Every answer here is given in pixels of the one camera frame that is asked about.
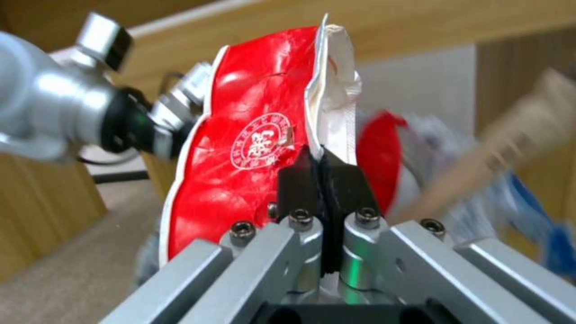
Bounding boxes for white board panel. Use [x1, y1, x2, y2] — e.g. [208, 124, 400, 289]
[354, 43, 479, 119]

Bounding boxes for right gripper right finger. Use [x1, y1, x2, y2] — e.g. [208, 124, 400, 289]
[323, 148, 576, 324]

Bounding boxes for dark wooden side panel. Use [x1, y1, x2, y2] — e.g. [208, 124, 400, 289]
[476, 32, 576, 135]

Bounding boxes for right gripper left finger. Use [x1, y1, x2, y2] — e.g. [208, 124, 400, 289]
[101, 145, 327, 324]

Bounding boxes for red white wrapper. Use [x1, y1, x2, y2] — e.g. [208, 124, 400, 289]
[359, 109, 422, 218]

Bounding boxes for red white snack bag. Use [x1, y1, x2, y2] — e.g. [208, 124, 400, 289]
[161, 13, 365, 267]

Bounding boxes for brown paper strip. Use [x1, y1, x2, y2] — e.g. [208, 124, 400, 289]
[395, 67, 576, 221]

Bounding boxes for wooden cabinet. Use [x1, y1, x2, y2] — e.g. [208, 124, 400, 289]
[0, 148, 110, 281]

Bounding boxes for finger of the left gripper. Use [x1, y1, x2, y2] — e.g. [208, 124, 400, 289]
[149, 61, 213, 136]

